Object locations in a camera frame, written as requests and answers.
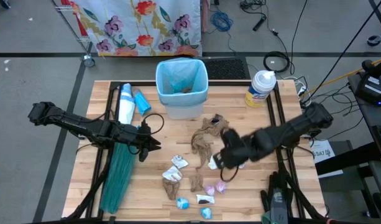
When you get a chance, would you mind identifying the printed white receipt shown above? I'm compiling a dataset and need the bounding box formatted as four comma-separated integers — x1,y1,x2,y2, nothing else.
172,154,190,169

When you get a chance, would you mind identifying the yellow cable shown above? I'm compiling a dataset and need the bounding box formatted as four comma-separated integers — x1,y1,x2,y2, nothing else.
301,57,381,96

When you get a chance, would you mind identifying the white wrapper dark grid print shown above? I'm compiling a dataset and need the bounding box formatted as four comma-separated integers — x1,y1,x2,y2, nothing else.
195,194,216,205

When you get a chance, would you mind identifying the blue coiled cable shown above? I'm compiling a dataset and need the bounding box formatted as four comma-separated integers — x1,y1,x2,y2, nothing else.
209,11,234,32

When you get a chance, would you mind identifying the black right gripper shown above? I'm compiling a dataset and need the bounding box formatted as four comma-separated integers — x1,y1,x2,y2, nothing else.
213,128,260,171

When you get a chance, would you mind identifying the white wrapper orange print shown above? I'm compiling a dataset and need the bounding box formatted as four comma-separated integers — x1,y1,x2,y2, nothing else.
161,165,183,183

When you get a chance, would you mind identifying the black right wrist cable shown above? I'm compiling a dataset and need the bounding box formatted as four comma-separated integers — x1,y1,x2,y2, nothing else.
220,164,240,183

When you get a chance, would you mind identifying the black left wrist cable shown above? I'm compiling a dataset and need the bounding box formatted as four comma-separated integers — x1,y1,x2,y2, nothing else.
139,113,165,138

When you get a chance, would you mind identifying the pink cloth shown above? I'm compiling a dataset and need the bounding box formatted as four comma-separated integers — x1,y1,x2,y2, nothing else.
201,0,210,34

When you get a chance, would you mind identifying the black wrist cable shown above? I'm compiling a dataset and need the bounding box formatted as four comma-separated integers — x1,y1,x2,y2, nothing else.
220,164,240,183
139,113,165,138

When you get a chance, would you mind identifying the long brown paper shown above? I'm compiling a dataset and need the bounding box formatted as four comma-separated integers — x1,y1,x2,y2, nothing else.
191,114,231,170

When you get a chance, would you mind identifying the black floor mat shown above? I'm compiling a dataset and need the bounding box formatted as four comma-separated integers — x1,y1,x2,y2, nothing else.
198,57,252,80

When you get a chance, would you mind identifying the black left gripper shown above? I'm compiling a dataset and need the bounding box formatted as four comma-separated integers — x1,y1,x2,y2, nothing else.
115,123,162,163

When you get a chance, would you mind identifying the teal folded trash bag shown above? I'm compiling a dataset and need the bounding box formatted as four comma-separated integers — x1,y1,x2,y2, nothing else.
99,124,144,215

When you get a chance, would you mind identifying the grey side desk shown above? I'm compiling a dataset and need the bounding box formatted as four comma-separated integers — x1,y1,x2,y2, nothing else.
347,73,381,175

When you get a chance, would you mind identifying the small blue folded bag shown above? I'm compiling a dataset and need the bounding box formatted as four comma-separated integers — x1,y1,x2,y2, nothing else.
132,88,152,117

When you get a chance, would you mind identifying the black diagonal pole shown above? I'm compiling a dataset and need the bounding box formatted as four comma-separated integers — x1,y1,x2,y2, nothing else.
301,0,381,104

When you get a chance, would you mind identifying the black coiled cable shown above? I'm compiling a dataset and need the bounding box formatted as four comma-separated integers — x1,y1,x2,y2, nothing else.
263,50,291,74

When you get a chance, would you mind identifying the light blue bin liner bag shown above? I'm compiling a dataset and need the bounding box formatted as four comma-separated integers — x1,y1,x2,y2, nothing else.
155,57,209,107

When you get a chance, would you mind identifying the white paper sign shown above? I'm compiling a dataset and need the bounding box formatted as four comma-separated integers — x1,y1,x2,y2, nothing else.
310,139,344,179

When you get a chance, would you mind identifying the black device with labels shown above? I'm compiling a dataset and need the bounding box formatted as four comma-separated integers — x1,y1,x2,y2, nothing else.
354,57,381,107

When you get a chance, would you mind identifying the black power bar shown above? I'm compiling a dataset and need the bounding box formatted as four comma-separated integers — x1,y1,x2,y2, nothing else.
252,14,268,32

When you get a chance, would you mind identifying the metal wire rack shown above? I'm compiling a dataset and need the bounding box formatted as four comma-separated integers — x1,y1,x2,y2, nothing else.
52,0,97,68

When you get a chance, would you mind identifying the floral print cloth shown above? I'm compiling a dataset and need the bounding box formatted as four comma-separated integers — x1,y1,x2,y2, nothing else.
68,0,203,58

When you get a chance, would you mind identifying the red cloth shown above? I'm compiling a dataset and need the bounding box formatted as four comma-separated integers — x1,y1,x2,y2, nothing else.
61,0,89,37

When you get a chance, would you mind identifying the white power strip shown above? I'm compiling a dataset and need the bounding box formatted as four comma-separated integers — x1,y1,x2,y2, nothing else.
283,76,308,97

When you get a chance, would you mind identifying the yellow Lysol wipes canister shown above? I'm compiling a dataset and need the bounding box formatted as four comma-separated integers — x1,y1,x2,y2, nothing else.
244,70,277,109

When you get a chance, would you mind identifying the white plastic trash bin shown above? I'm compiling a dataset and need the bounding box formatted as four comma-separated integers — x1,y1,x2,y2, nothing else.
155,57,209,120

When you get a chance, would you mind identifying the black cable bundle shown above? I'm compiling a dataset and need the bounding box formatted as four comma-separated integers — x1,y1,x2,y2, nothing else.
239,0,267,10

